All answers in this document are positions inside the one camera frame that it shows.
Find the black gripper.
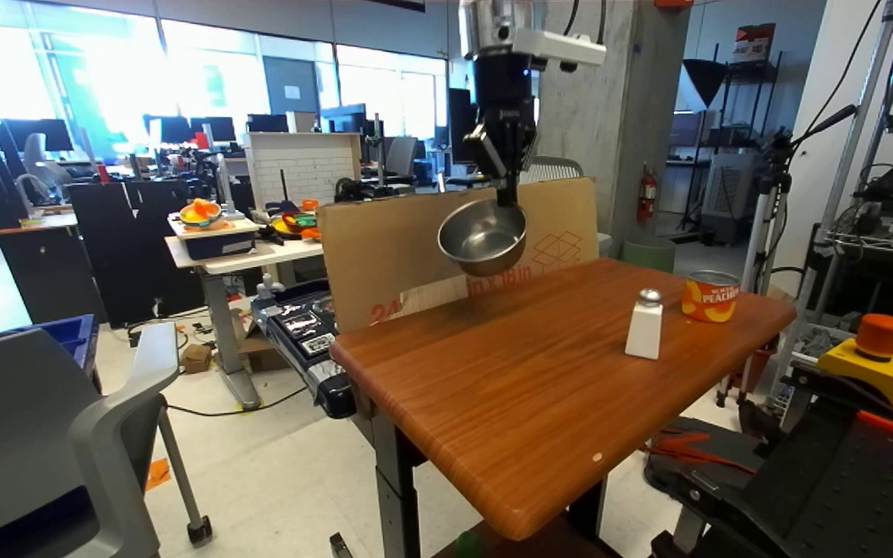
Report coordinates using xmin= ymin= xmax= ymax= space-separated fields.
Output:
xmin=460 ymin=49 xmax=544 ymax=214

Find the orange food can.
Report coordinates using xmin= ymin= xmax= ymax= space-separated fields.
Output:
xmin=678 ymin=280 xmax=742 ymax=329

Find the yellow emergency stop box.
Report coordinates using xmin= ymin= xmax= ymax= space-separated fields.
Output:
xmin=814 ymin=309 xmax=893 ymax=417

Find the black equipment rail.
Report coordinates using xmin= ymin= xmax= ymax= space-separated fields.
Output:
xmin=255 ymin=282 xmax=358 ymax=422

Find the metal shelf rack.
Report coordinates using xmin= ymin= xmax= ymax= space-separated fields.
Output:
xmin=802 ymin=0 xmax=893 ymax=323

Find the white background desk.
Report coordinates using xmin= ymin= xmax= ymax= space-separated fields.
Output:
xmin=162 ymin=231 xmax=327 ymax=411

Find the white salt shaker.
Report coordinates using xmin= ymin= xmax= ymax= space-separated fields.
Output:
xmin=624 ymin=285 xmax=665 ymax=362

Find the tray with orange fruit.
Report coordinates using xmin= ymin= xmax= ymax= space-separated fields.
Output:
xmin=164 ymin=195 xmax=263 ymax=260

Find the wooden table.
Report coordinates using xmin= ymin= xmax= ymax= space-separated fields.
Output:
xmin=327 ymin=259 xmax=798 ymax=558

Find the orange and black clamp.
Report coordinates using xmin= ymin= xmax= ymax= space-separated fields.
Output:
xmin=649 ymin=427 xmax=761 ymax=482
xmin=852 ymin=402 xmax=893 ymax=445

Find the light grey plastic chair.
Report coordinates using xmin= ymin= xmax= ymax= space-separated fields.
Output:
xmin=0 ymin=318 xmax=215 ymax=558

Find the silver metal bowl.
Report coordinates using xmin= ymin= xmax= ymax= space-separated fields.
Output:
xmin=435 ymin=195 xmax=529 ymax=280

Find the white perforated board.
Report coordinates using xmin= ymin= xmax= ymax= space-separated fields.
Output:
xmin=244 ymin=130 xmax=365 ymax=214

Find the red fire extinguisher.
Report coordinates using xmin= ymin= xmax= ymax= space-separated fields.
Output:
xmin=634 ymin=169 xmax=663 ymax=225

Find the brown cardboard board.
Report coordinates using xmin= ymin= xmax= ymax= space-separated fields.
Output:
xmin=316 ymin=177 xmax=602 ymax=336

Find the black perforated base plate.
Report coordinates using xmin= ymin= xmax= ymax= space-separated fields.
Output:
xmin=642 ymin=392 xmax=893 ymax=558

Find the black cabinet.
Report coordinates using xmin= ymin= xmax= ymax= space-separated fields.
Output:
xmin=63 ymin=181 xmax=179 ymax=329

